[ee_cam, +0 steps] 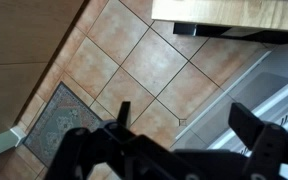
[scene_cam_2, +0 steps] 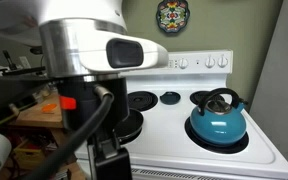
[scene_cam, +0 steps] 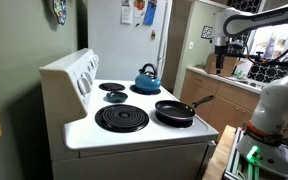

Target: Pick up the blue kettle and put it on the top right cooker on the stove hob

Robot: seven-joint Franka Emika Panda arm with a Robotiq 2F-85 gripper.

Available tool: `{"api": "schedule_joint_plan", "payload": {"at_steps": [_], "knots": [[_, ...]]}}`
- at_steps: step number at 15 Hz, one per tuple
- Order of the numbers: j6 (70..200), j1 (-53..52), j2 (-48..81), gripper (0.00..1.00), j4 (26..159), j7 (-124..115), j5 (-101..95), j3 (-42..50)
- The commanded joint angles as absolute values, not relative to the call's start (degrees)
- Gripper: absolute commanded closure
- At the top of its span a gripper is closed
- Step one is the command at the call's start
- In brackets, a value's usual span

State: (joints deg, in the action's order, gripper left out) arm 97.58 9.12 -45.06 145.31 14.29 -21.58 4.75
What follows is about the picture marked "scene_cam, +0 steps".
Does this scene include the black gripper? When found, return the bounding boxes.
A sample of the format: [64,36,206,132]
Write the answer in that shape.
[215,46,225,74]

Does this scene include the blue kettle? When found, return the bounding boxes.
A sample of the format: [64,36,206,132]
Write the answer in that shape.
[135,63,161,92]

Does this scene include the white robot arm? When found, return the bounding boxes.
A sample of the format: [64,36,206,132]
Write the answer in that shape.
[215,4,288,179]

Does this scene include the white electric stove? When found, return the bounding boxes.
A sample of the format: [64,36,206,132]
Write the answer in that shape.
[39,49,218,180]

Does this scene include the wooden kitchen cabinets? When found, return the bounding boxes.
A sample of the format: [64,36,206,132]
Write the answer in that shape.
[180,69,260,133]

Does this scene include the black frying pan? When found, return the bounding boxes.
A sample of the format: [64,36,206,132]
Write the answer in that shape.
[155,95,215,121]

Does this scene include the white refrigerator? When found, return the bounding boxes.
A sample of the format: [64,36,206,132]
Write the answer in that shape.
[87,0,173,81]

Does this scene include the small blue spoon rest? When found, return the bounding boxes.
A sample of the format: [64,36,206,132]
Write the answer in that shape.
[106,91,128,103]

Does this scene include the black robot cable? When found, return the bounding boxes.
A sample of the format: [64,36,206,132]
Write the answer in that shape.
[230,34,288,66]

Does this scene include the colourful decorative wall plate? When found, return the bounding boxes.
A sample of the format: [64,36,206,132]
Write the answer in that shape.
[52,0,67,25]

